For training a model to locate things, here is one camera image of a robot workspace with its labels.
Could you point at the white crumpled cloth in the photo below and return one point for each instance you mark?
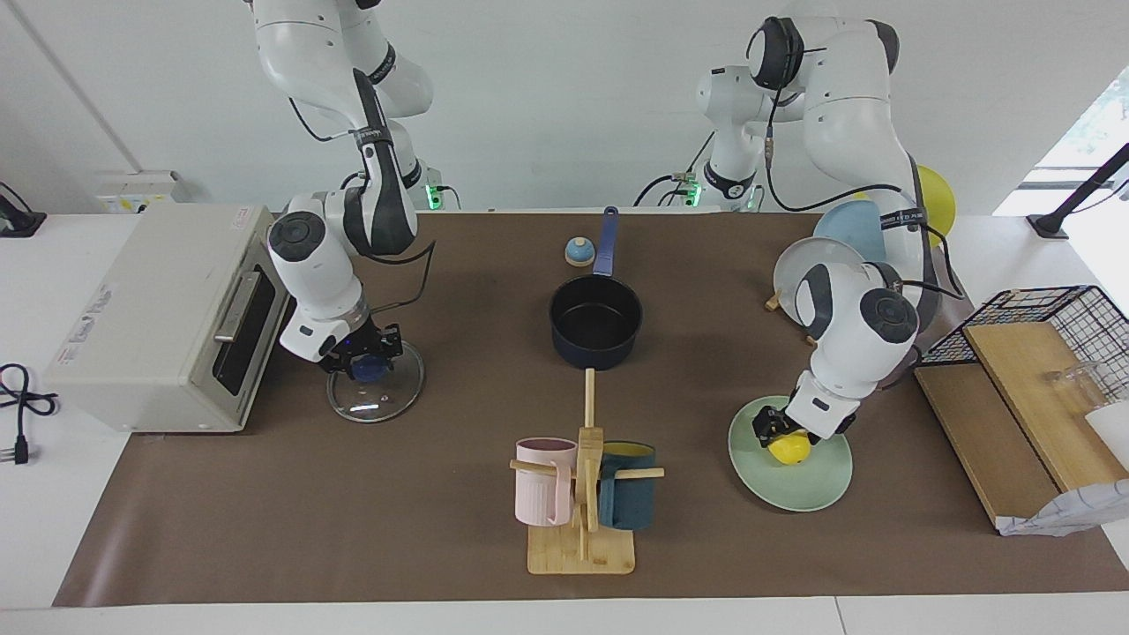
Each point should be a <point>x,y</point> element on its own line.
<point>1076,507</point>

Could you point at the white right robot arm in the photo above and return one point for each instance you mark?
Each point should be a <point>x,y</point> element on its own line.
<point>317,256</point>

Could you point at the light green plate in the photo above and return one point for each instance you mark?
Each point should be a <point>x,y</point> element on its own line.
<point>803,489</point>

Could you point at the white cup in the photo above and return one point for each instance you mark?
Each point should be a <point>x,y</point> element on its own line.
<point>1113,432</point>

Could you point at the wooden plate rack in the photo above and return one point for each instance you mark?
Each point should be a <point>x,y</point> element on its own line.
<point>773,302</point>

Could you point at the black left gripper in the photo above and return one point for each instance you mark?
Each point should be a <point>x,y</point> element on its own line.
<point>785,422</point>

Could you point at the clear glass cup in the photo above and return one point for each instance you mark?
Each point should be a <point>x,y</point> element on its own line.
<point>1080,384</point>

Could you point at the black camera stand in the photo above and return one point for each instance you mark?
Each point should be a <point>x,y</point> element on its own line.
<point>1050,225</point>

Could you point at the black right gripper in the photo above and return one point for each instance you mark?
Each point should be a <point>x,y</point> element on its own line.
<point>357,344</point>

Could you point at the yellow plate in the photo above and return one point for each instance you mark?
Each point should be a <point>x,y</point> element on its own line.
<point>939,203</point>

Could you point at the beige toaster oven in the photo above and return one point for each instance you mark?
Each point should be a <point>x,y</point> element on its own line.
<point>132,335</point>

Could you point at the light wooden board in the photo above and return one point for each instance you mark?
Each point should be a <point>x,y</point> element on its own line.
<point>1032,388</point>

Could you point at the dark teal mug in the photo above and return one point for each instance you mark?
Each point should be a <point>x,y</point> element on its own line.
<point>631,503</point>

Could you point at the wooden mug tree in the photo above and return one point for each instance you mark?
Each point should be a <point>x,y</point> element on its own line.
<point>582,556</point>

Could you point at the pink ribbed mug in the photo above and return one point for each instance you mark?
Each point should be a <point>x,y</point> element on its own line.
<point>534,494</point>

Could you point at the brown table mat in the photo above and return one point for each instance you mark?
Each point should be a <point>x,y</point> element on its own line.
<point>441,529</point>

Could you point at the black clamp mount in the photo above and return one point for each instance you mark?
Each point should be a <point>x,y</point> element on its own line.
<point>22,225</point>

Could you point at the white power strip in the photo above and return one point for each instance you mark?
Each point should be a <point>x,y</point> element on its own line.
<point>132,198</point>

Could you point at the yellow potato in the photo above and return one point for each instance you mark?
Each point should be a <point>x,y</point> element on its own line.
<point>789,451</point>

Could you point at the glass lid with blue knob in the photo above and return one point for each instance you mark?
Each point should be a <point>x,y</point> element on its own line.
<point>397,397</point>

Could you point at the grey plate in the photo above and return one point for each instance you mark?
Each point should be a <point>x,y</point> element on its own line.
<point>794,273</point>

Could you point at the light blue plate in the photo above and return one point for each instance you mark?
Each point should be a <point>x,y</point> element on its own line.
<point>851,229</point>

